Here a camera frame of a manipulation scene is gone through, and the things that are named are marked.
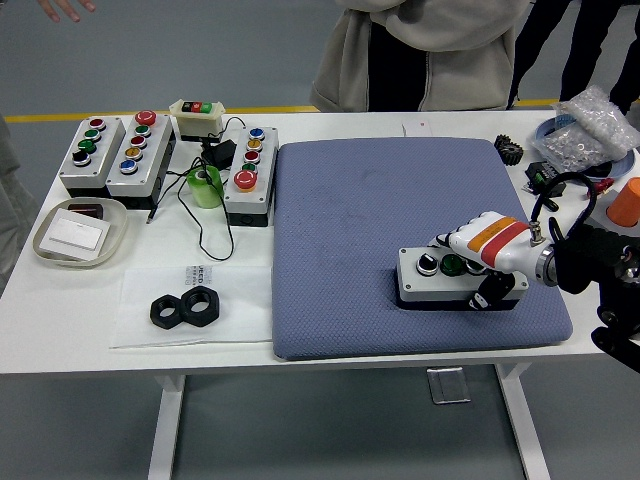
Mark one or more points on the grey five-button control box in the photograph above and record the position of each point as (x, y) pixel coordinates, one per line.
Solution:
(267, 150)

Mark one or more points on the blue plate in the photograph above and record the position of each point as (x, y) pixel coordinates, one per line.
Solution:
(544, 131)

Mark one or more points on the blue-grey padded mat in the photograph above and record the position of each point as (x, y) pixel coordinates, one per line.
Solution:
(350, 250)

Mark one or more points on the bubble wrap bag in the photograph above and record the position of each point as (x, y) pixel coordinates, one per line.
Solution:
(600, 120)

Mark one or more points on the person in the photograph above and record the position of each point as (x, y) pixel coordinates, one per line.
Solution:
(575, 45)
(12, 210)
(450, 65)

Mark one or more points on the black module with green terminals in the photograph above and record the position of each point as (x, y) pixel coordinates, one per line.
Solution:
(537, 176)

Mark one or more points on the white card with red dot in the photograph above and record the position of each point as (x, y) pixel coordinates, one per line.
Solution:
(415, 128)

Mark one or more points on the small black hex nut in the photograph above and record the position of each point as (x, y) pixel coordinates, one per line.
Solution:
(156, 312)

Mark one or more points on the small black clip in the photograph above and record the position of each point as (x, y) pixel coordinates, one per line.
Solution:
(549, 204)

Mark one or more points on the green tape roll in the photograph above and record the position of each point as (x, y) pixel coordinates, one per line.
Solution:
(205, 192)

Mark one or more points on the bag of silver washers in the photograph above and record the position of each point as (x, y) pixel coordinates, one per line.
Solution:
(565, 150)

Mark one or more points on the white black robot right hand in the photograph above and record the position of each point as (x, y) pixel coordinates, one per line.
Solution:
(500, 240)

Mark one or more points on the clear plastic bracket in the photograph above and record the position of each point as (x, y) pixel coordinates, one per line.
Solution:
(449, 385)

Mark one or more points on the grey four-button control box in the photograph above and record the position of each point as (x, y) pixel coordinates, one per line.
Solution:
(107, 150)

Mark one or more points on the black power adapter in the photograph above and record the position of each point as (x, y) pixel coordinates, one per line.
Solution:
(218, 152)

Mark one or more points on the small red clip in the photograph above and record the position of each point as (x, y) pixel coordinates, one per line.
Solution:
(604, 186)

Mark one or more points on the grey four-button box with selector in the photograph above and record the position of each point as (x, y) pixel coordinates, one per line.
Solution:
(430, 287)

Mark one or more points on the black gear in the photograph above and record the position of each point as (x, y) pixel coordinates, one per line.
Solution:
(509, 150)

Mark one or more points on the white table leg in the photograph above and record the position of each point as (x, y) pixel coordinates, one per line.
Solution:
(165, 430)
(525, 425)

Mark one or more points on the grey six-button control box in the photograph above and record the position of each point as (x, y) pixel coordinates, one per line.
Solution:
(150, 160)

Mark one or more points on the white wall switch plate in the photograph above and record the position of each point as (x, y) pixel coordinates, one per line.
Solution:
(75, 235)

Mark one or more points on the person's hand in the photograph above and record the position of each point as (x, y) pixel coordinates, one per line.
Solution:
(65, 6)

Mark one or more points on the white shallow tray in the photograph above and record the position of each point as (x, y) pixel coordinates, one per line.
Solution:
(117, 225)

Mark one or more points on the dark brown block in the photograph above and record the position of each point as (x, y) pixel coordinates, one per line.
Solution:
(86, 209)

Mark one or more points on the clear printed plastic bag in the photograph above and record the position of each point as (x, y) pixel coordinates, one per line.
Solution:
(235, 310)

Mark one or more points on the cream three-button switch box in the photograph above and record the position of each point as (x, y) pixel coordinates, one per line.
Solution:
(197, 120)

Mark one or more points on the large black hex nut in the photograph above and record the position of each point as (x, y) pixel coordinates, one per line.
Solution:
(212, 305)

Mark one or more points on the orange cylinder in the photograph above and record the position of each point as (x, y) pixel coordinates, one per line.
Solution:
(625, 205)

